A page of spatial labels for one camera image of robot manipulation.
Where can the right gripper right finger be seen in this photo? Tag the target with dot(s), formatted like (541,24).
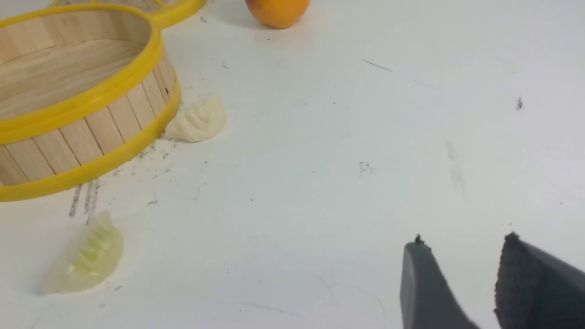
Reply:
(536,290)

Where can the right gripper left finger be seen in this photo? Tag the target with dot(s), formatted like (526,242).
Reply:
(426,299)

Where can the yellow-rimmed bamboo steamer lid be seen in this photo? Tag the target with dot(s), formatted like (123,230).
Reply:
(165,13)

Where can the yellow-rimmed bamboo steamer tray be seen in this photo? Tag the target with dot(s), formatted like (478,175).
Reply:
(84,88)

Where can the white toy dumpling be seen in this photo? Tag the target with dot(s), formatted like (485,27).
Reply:
(198,122)

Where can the orange toy pear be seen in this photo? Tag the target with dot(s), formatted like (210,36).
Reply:
(279,14)

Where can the pale green toy dumpling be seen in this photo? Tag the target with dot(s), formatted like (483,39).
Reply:
(87,261)

